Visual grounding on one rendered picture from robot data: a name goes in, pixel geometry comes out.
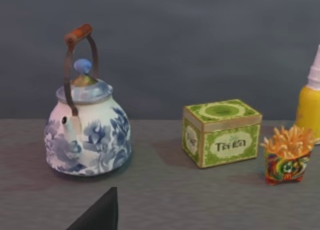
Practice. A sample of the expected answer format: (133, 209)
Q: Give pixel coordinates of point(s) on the blue floral white kettle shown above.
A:
(95, 137)

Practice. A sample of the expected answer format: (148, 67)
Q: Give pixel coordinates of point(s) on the green tea box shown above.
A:
(222, 137)

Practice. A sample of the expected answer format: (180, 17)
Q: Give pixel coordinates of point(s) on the yellow bottle with white cap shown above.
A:
(310, 102)

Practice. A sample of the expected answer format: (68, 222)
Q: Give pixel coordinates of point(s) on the french fries carton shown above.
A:
(287, 157)

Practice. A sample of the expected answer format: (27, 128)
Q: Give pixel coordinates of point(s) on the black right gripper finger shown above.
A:
(102, 212)

